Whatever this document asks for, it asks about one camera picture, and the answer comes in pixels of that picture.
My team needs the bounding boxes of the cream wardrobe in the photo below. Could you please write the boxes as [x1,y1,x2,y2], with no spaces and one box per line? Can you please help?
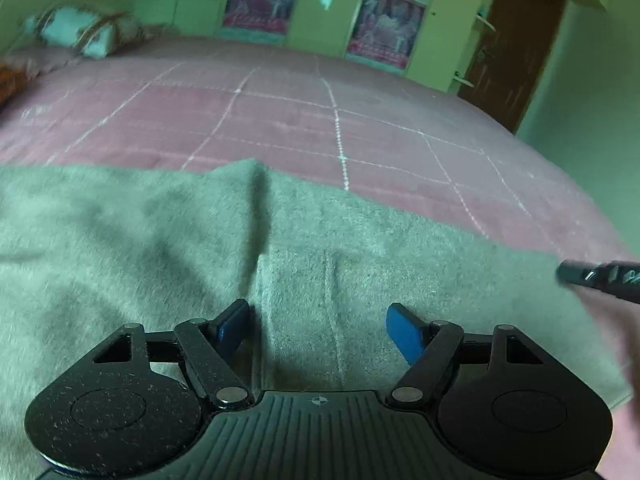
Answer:
[135,0,481,93]

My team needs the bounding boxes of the teal patterned pillow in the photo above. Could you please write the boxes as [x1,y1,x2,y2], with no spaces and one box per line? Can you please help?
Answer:
[24,5,136,58]

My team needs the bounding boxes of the brown wooden door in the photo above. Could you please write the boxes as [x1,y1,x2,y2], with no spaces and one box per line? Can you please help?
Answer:
[457,0,568,135]

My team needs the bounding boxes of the cream corner shelves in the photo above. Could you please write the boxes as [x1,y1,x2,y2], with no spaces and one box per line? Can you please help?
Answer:
[452,0,513,88]

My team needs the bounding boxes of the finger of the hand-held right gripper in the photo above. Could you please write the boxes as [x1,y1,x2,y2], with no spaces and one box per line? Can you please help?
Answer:
[556,259,640,306]

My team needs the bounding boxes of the orange striped pillow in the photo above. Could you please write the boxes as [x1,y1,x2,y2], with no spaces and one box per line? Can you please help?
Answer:
[0,57,26,106]

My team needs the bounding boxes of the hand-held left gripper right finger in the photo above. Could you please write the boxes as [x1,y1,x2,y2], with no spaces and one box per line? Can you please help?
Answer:
[386,302,543,405]

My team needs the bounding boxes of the grey pants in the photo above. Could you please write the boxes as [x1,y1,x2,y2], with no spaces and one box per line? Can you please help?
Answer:
[0,158,633,480]

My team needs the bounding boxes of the bed with pink quilt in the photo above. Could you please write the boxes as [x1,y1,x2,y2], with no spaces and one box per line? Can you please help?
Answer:
[0,35,640,480]

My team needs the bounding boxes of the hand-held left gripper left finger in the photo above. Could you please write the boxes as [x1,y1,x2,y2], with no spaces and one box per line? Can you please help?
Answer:
[92,299,253,409]

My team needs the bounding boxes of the pink pillow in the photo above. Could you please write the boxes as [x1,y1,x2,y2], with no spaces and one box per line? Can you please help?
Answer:
[0,45,81,78]

